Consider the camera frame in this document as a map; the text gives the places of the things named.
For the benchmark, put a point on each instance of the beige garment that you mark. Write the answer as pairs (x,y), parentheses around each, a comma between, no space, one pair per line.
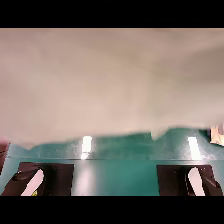
(106,80)

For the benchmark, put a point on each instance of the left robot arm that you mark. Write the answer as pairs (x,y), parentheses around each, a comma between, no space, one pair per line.
(53,180)

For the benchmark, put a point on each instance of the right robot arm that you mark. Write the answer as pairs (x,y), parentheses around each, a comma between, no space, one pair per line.
(173,181)

